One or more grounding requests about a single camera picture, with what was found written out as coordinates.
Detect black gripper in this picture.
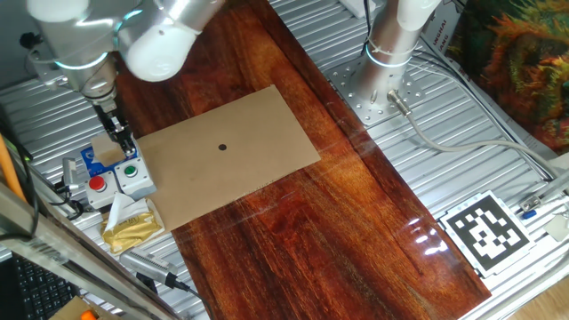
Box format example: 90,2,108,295
93,100,137,157

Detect blue tissue pack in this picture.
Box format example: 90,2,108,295
80,132,140,178

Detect green push button box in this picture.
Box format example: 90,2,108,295
113,156,158,200

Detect red push button box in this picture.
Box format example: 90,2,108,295
84,171,122,211

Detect gold tissue pack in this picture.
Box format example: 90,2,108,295
100,192,166,255

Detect brown cardboard sheet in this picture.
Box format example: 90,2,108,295
135,84,322,233

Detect orange pole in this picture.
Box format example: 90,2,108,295
0,132,28,204

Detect black keyboard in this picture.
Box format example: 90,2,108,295
11,252,79,320

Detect brown cardboard box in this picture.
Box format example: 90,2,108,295
48,295,121,320

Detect glossy red wooden board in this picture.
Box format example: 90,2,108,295
91,0,493,320

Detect black white fiducial tag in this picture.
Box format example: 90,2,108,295
437,189,537,279

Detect colourful painted poster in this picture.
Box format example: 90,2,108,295
420,0,569,156

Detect aluminium profile bar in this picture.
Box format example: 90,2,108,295
517,166,569,212

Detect grey paper tag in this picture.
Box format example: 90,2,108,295
542,212,569,244

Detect silver vented camera with label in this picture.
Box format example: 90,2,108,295
60,156,86,193

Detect black camera cable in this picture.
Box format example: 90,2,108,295
166,271,218,320
47,180,86,222

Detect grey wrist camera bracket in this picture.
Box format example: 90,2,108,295
27,46,70,90

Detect aluminium frame bar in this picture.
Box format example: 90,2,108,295
0,181,183,320

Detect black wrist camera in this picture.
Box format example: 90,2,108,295
19,31,44,50

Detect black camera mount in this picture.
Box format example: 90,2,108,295
135,271,160,295

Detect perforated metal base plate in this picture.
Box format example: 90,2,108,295
326,57,427,127

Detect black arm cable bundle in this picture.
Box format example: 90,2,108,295
360,0,377,59

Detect thick grey base cable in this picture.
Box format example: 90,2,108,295
386,88,562,179

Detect metal corner bracket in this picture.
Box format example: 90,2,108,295
518,194,542,213

